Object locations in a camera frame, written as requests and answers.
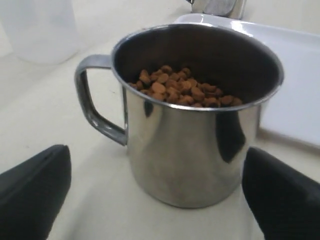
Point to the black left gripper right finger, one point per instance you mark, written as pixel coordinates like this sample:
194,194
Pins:
284,202

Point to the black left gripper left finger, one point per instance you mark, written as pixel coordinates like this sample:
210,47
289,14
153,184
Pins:
32,194

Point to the white plastic tray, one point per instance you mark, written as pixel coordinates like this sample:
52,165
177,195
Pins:
294,112

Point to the translucent plastic tall container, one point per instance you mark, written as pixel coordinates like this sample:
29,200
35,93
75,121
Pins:
40,31

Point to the right steel mug with kibble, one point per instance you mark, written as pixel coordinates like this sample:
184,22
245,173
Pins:
233,9

